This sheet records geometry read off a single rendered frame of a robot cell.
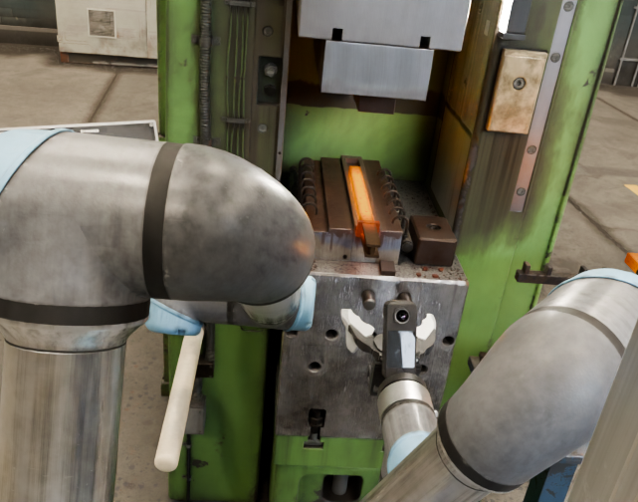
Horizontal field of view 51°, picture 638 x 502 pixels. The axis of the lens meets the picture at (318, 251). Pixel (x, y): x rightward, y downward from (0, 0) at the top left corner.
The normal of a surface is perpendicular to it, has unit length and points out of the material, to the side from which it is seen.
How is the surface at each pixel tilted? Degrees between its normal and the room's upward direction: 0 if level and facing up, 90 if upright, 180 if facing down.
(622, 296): 12
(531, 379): 50
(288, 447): 90
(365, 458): 90
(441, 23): 90
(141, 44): 90
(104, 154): 21
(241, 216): 61
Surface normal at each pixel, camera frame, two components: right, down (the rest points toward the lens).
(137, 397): 0.09, -0.88
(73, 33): 0.10, 0.48
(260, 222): 0.73, -0.04
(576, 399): 0.00, 0.03
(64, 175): 0.05, -0.36
